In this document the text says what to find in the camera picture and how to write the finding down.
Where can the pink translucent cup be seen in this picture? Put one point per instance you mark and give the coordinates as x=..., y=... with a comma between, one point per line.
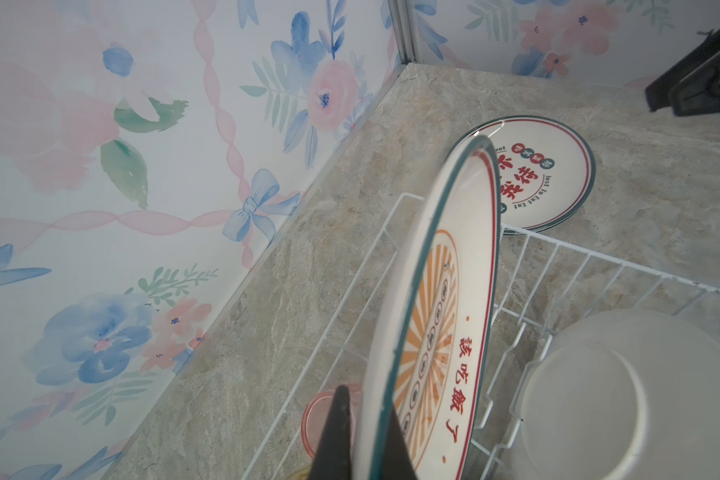
x=316, y=414

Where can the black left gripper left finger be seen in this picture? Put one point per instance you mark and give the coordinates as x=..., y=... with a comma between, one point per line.
x=333, y=456

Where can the orange sunburst printed plate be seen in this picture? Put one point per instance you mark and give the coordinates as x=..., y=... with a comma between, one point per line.
x=425, y=364

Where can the aluminium corner post right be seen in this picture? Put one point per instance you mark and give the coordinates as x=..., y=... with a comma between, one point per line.
x=403, y=24

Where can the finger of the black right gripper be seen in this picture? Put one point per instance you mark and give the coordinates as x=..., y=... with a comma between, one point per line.
x=692, y=86

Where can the white wire dish rack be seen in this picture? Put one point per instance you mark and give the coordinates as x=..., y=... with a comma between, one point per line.
x=544, y=285

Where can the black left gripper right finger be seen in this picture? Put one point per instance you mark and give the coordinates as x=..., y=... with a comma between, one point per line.
x=392, y=457

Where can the red ring printed plate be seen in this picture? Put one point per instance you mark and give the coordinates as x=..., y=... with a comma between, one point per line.
x=547, y=170

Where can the white plate upper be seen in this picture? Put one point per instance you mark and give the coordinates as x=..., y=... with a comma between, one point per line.
x=623, y=394

